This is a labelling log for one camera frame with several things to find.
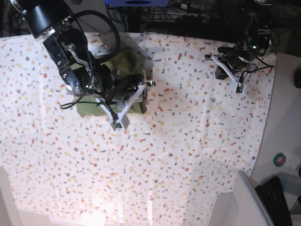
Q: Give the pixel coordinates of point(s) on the black keyboard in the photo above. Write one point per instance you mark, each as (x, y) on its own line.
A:
(272, 196)

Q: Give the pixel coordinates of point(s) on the green t-shirt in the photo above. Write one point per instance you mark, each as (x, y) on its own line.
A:
(126, 62)

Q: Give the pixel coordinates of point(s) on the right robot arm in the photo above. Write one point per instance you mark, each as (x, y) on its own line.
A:
(82, 73)

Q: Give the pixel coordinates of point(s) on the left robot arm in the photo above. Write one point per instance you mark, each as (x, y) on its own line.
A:
(255, 40)

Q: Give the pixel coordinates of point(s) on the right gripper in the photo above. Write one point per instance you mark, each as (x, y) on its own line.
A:
(109, 86)

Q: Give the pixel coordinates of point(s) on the terrazzo patterned tablecloth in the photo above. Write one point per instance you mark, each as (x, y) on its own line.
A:
(166, 169)

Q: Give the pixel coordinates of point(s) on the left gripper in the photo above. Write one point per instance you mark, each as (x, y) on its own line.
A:
(235, 60)

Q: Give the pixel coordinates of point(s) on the blue box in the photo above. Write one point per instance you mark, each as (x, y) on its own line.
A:
(138, 3)

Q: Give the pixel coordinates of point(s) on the grey plastic bin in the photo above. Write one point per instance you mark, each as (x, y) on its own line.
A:
(240, 207)

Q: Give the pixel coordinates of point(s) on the black object at right edge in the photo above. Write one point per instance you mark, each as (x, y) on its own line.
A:
(297, 78)

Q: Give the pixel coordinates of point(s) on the green tape roll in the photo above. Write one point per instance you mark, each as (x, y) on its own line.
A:
(279, 159)

